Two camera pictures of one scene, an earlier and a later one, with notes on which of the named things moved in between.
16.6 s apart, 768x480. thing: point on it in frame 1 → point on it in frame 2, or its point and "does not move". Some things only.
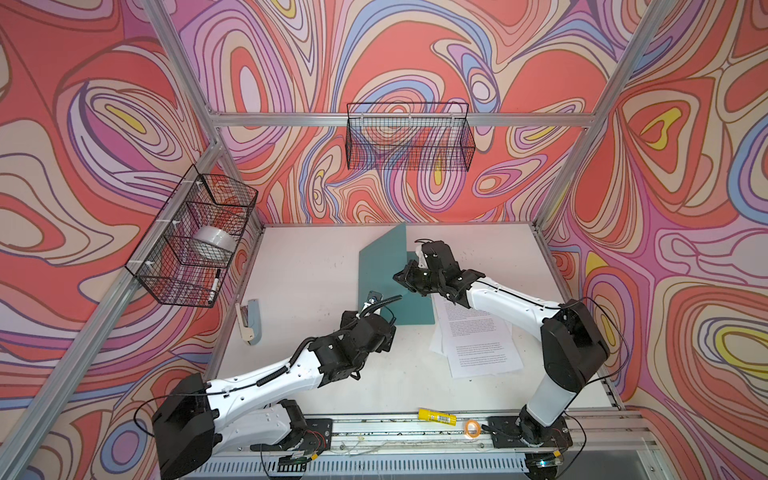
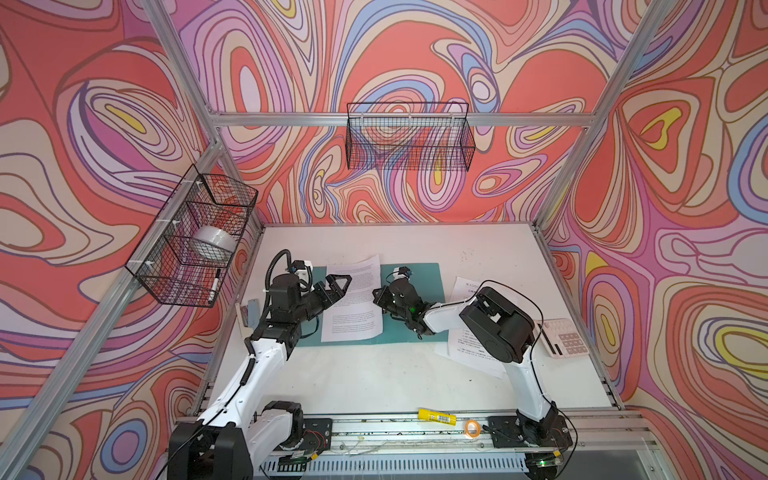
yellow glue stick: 429,415 does not move
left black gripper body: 349,322 → 299,313
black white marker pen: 215,285 does not move
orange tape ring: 478,429 does not move
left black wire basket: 184,259 does not move
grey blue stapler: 250,322 does not move
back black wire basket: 409,137 does not move
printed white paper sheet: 474,343 → 357,314
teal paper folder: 379,262 → 426,278
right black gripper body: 439,279 → 388,304
